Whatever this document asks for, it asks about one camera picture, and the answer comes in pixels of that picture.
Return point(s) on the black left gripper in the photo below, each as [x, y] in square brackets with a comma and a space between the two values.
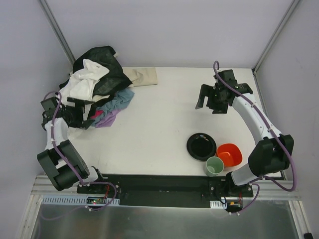
[83, 112]

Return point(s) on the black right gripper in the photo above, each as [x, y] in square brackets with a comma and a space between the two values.
[210, 98]

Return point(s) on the lilac cloth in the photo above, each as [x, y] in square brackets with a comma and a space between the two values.
[108, 119]

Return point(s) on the blue-grey cloth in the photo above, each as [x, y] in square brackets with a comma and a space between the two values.
[121, 101]

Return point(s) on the black mesh cloth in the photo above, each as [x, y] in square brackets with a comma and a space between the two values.
[114, 81]

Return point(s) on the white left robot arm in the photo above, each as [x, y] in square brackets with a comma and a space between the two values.
[60, 160]

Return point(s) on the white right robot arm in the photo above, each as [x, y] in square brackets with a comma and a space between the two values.
[273, 150]

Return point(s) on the magenta cloth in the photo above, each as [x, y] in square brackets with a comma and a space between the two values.
[96, 114]

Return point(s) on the beige folded cloth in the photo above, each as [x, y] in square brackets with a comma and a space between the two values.
[140, 76]

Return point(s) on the cream black tote bag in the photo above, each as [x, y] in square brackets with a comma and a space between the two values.
[99, 101]

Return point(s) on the orange bowl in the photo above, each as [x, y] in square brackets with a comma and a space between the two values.
[230, 154]

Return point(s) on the pale green cup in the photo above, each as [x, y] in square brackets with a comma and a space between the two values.
[214, 166]

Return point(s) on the right aluminium frame post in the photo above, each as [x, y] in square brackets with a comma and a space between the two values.
[275, 35]

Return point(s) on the aluminium frame post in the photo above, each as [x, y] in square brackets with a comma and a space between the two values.
[56, 29]
[275, 35]

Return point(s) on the left aluminium frame post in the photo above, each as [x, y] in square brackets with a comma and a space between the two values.
[56, 29]

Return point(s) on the aluminium front rail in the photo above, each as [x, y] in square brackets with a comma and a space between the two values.
[268, 190]

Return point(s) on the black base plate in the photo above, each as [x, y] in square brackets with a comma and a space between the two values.
[166, 191]

